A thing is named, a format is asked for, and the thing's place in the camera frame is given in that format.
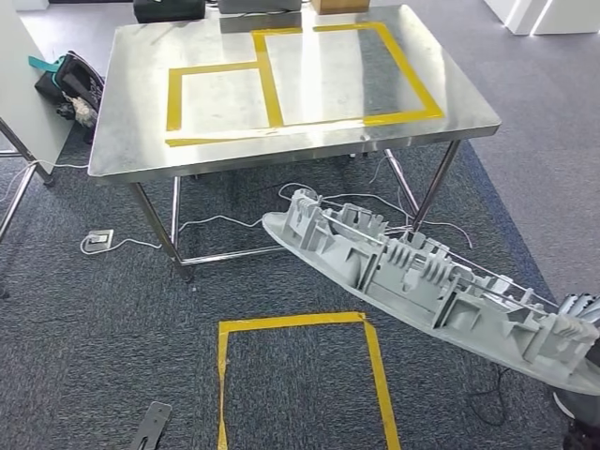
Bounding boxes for grey plastic wheel hubcap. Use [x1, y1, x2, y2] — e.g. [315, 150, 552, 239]
[261, 187, 600, 397]

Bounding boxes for stainless steel workbench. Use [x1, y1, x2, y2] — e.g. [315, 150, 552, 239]
[87, 5, 503, 284]

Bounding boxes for yellow floor tape outline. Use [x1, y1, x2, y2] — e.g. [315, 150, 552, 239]
[217, 311, 402, 450]

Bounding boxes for yellow tape grid marking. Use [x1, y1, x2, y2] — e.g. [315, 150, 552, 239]
[165, 22, 445, 148]

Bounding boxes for brown cardboard box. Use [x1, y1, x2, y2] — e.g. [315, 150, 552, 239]
[311, 0, 371, 16]

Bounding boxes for grey laptop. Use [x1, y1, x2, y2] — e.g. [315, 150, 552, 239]
[217, 0, 303, 15]

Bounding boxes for black equipment case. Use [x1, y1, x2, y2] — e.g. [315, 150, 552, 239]
[133, 0, 208, 24]

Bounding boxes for black robot foot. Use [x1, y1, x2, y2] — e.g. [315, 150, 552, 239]
[129, 401, 173, 450]

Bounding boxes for white folding table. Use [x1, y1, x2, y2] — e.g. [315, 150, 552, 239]
[0, 0, 75, 247]

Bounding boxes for white plinth block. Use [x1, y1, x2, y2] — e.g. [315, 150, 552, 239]
[482, 0, 600, 37]

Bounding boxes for thin black cable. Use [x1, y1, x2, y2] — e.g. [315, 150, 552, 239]
[468, 365, 513, 428]

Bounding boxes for black bag teal strap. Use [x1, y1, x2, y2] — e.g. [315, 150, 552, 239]
[28, 51, 105, 145]

